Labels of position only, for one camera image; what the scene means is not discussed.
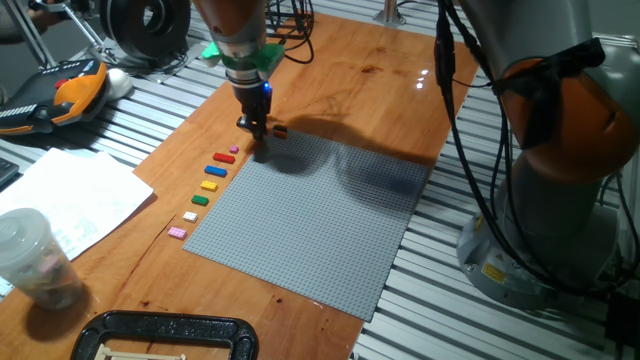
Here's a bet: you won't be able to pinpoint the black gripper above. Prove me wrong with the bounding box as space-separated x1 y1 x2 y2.
232 80 274 141

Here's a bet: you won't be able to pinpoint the grey sleeved forearm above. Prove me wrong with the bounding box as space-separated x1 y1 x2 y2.
0 17 34 45

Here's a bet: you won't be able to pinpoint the grey Lego baseplate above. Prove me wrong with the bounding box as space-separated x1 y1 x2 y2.
182 127 430 323

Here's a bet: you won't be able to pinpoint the person's hand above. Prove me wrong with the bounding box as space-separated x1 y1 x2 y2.
28 5 65 30

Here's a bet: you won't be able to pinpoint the wooden board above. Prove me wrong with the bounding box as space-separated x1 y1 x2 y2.
0 12 480 360

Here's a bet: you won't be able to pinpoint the white computer mouse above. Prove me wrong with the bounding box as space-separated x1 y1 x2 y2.
106 68 135 101

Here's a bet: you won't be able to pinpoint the black filament spool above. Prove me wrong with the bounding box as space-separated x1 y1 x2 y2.
98 0 192 60

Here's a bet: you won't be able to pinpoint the thin metal rod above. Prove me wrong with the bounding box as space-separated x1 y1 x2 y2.
64 7 117 64

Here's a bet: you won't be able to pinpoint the white printed paper sheets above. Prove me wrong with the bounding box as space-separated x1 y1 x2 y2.
0 147 155 261

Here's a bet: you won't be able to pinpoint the orange and black teach pendant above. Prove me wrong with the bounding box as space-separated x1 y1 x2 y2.
0 58 110 136

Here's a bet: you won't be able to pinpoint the black C-clamp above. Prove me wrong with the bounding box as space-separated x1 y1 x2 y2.
69 309 260 360

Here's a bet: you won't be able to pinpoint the grey metal bar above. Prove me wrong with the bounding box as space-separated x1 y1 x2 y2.
0 0 56 69

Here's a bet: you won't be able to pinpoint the black keyboard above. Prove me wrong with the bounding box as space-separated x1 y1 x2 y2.
0 157 21 191

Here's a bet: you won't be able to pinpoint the clear plastic cup with lid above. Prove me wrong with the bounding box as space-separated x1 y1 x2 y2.
0 207 85 312

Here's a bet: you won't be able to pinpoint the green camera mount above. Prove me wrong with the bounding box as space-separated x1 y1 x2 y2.
201 42 286 76

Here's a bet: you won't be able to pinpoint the black wire rack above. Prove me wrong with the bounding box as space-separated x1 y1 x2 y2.
264 0 316 65

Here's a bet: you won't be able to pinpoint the metal post with base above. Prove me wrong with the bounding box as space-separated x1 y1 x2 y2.
372 0 407 27

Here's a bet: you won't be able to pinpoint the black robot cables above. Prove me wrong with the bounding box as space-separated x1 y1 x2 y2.
433 0 640 296

